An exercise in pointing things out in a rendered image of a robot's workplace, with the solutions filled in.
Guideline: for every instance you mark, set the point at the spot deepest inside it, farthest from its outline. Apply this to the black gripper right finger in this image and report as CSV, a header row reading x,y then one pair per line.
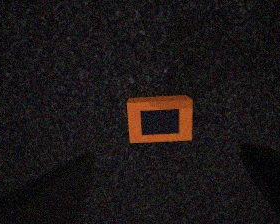
x,y
263,166

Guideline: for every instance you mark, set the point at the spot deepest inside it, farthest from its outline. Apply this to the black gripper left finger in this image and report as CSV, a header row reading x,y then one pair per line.
x,y
57,197

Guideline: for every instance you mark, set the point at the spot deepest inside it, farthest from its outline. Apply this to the orange block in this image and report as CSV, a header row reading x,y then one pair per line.
x,y
160,119

